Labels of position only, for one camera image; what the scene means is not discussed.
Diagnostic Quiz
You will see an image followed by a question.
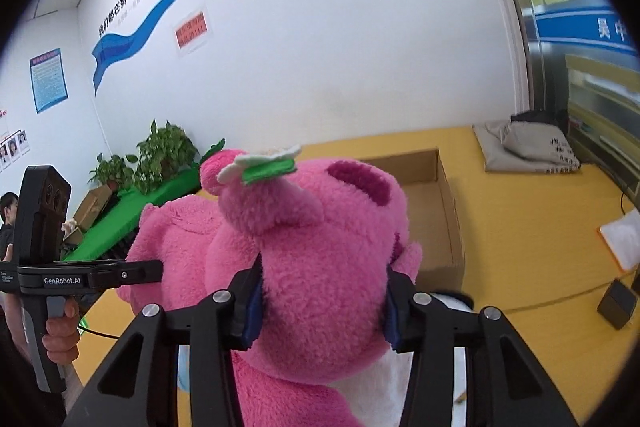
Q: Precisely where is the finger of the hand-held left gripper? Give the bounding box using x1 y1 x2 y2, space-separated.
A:
92 259 164 289

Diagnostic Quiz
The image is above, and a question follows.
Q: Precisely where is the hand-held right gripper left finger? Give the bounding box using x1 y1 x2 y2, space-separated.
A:
65 257 264 427

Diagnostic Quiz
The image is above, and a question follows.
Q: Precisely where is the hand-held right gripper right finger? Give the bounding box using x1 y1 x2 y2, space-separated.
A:
385 267 581 427

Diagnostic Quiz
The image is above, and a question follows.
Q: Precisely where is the pink plush bear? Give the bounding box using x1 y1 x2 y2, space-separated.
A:
117 146 423 427

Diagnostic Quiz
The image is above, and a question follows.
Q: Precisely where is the person's left hand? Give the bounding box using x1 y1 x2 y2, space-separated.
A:
0 243 82 368

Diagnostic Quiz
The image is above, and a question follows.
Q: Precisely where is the small cardboard box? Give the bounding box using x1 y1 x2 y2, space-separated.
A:
72 184 115 229

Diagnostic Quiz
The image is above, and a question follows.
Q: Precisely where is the green table cloth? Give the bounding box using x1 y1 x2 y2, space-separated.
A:
62 139 226 263

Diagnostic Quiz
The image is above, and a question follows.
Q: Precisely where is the small potted plant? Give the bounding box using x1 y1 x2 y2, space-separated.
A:
89 153 138 192

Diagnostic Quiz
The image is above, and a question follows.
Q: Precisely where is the large potted plant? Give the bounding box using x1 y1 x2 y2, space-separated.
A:
135 120 201 195

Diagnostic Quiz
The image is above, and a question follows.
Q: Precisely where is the grey cloth bag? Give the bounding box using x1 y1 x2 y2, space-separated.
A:
472 117 583 175

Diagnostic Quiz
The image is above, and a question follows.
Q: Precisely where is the small black box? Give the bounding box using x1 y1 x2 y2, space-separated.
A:
596 278 638 330

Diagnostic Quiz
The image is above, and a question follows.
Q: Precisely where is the white flat packet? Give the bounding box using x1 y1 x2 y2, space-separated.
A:
598 207 640 273

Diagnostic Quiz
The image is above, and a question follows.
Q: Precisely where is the glass door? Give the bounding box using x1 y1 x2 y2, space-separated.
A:
475 0 640 202

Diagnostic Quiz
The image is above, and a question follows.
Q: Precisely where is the blue door banner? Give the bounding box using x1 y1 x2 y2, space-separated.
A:
532 4 640 58

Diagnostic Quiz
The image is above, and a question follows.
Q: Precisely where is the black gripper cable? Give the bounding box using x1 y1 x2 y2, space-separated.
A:
79 326 123 340

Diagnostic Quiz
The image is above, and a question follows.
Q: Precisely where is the photo wall poster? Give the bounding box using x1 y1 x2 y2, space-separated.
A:
0 129 31 172

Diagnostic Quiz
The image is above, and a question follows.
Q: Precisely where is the blue wall poster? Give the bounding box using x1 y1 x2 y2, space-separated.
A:
28 48 69 114

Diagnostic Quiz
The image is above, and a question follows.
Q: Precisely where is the blue wave wall decal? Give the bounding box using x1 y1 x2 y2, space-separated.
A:
91 0 401 98

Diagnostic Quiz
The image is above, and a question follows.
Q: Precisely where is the red wall notice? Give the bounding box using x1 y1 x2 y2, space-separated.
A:
172 10 211 52

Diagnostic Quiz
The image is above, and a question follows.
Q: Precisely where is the black table cable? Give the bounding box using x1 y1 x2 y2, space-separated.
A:
619 184 640 220

